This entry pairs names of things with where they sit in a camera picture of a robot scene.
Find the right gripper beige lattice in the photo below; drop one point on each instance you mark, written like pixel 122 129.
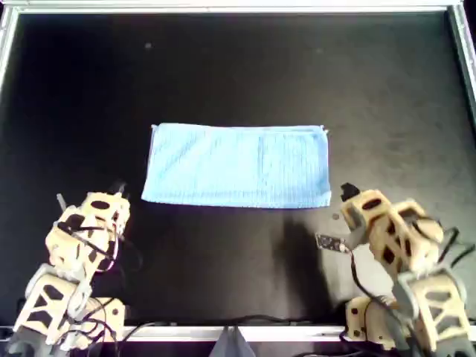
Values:
pixel 405 223

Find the left gripper beige lattice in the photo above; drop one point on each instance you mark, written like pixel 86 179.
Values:
pixel 74 256

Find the light blue microfiber cloth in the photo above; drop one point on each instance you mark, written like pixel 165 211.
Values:
pixel 238 167

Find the beige left robot arm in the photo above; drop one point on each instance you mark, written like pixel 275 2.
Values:
pixel 111 320

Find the beige right robot arm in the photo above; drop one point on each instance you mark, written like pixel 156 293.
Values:
pixel 362 320

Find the gray right wrist camera mount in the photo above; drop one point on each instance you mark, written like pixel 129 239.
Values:
pixel 357 227

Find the gray wrist camera mount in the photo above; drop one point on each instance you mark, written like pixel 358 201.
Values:
pixel 357 227
pixel 61 202

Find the right wrist camera circuit board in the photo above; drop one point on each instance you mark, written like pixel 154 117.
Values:
pixel 329 243

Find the gray left wrist camera mount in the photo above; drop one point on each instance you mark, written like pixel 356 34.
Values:
pixel 61 202

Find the gray camera stand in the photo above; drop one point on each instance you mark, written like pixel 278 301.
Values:
pixel 232 344

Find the aluminium table edge frame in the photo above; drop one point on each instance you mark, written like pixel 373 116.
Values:
pixel 238 9

